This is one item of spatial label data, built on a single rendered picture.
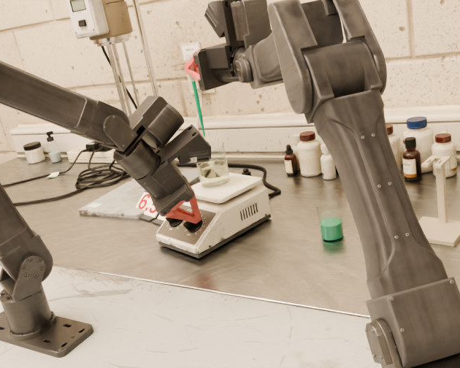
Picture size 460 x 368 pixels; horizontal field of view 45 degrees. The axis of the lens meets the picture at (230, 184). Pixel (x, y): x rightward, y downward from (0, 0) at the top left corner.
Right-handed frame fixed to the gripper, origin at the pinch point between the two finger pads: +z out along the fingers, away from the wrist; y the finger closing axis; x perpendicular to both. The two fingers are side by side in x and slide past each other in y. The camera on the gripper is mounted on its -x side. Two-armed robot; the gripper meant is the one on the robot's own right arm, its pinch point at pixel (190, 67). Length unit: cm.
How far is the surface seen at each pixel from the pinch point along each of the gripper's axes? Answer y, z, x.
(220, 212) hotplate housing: 5.4, -7.2, 25.8
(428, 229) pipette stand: -14, -37, 32
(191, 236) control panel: 11.2, -4.7, 28.6
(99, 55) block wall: -25, 78, -2
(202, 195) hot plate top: 4.7, -1.7, 23.4
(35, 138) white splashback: -11, 113, 23
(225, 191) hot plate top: 1.5, -4.9, 23.4
